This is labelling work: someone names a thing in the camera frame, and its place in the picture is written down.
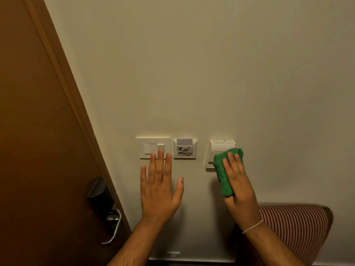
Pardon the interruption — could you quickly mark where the person's left hand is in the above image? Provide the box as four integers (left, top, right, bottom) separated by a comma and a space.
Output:
140, 149, 184, 225

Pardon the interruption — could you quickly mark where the person's right hand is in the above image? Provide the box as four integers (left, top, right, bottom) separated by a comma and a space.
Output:
222, 151, 263, 232

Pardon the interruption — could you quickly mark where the green cleaning cloth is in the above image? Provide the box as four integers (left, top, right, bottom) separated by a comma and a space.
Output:
213, 148, 244, 197

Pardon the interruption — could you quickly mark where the person's right forearm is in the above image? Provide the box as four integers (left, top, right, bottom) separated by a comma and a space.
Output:
242, 220, 307, 266

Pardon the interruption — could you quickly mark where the person's left forearm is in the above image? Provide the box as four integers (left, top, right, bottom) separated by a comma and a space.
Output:
107, 219, 165, 266

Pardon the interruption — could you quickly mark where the white key card holder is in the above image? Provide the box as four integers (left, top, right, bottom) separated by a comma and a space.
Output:
174, 139, 198, 160

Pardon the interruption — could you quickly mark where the black electronic door lock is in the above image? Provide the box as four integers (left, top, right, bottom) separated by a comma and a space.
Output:
88, 177, 120, 227

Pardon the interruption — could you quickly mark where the red striped upholstered chair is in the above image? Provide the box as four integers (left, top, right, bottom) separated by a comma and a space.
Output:
236, 204, 334, 266

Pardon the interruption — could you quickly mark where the brown wooden door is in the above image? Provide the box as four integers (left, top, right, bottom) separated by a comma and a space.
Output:
0, 0, 133, 266

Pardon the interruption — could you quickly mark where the white light switch panel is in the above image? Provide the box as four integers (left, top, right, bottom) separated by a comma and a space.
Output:
136, 137, 171, 160

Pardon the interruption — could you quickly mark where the white wall thermostat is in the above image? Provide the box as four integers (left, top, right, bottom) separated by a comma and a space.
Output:
205, 139, 236, 172

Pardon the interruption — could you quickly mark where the silver door handle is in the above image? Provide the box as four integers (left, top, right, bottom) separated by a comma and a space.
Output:
102, 209, 122, 245

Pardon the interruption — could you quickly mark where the white string bracelet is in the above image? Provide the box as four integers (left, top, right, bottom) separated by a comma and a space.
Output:
242, 220, 264, 234

